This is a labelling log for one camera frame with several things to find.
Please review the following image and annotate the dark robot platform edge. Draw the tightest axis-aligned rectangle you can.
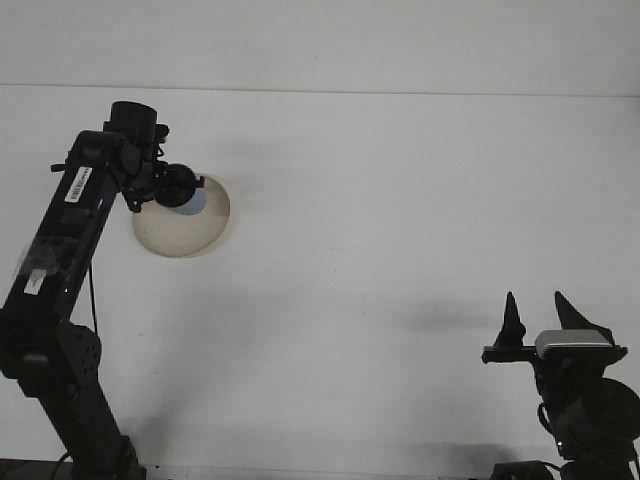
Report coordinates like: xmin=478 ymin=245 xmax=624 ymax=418
xmin=0 ymin=458 xmax=74 ymax=480

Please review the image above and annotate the pale blue cup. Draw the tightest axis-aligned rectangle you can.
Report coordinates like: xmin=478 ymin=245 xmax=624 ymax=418
xmin=169 ymin=187 xmax=209 ymax=217

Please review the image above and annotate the pale round plate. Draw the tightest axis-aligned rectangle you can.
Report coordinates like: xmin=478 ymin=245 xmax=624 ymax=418
xmin=131 ymin=173 xmax=232 ymax=259

